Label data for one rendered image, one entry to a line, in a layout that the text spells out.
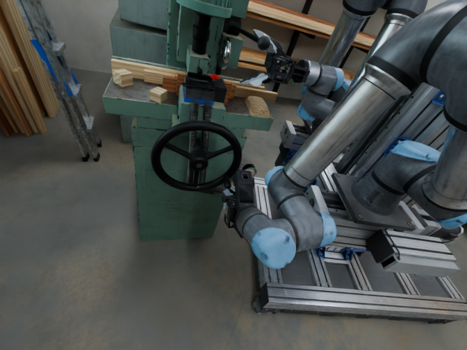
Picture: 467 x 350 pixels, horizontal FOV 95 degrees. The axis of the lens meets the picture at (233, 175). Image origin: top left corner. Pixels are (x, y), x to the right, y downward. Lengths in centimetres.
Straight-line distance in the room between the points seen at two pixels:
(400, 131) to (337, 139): 55
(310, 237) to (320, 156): 17
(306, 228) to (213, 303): 94
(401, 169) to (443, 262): 43
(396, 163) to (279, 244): 49
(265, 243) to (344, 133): 26
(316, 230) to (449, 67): 33
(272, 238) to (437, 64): 36
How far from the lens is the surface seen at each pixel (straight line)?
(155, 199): 112
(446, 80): 45
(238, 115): 84
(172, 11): 106
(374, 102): 48
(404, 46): 47
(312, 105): 87
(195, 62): 87
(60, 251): 152
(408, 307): 167
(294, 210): 51
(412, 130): 104
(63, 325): 136
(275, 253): 43
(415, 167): 78
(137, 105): 81
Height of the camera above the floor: 126
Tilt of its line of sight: 41 degrees down
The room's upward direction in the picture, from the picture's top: 19 degrees clockwise
